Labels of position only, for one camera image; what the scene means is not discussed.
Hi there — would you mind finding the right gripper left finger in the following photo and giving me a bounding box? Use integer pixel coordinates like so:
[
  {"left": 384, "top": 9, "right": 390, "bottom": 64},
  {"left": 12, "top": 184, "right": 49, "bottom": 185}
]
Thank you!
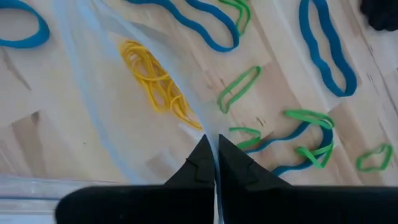
[{"left": 55, "top": 134, "right": 216, "bottom": 224}]

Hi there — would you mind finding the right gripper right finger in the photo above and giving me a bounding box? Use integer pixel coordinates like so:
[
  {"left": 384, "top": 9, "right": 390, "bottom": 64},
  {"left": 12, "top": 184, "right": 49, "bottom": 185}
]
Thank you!
[{"left": 218, "top": 134, "right": 398, "bottom": 224}]

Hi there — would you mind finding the yellow rubber band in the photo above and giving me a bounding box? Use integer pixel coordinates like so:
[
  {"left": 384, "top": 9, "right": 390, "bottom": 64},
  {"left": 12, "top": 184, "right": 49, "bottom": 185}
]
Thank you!
[
  {"left": 119, "top": 40, "right": 187, "bottom": 114},
  {"left": 169, "top": 93, "right": 205, "bottom": 131}
]

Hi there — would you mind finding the grey-blue rubber band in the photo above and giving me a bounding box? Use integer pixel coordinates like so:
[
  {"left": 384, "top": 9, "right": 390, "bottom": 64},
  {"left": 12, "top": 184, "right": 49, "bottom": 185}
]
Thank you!
[{"left": 0, "top": 0, "right": 50, "bottom": 49}]

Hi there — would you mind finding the thin light green rubber band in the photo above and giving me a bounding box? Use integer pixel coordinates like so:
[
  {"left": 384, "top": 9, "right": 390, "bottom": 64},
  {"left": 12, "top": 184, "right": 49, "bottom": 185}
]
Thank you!
[{"left": 356, "top": 143, "right": 394, "bottom": 173}]

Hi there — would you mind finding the grey black work glove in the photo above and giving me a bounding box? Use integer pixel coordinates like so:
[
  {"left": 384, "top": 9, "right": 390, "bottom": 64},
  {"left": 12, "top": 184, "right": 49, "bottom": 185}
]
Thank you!
[{"left": 360, "top": 0, "right": 398, "bottom": 32}]

